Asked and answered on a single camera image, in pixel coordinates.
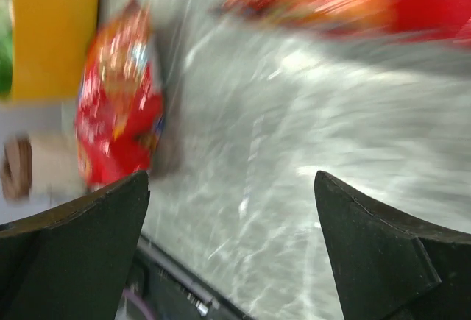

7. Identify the green toy lettuce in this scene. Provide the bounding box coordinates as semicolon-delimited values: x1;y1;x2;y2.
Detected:
0;0;13;96

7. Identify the yellow plastic basket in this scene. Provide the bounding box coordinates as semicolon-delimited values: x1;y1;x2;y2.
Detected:
1;0;99;104

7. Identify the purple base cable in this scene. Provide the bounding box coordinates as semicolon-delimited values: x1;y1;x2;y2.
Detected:
121;286;155;320

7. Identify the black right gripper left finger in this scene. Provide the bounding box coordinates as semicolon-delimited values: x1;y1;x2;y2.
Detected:
1;171;150;320

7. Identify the brown twine roll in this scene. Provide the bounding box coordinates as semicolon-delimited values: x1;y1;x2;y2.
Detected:
1;136;32;201

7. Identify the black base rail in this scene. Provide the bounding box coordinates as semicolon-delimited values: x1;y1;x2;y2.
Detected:
115;235;252;320

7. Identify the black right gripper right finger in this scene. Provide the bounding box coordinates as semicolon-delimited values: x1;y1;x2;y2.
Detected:
314;171;470;320

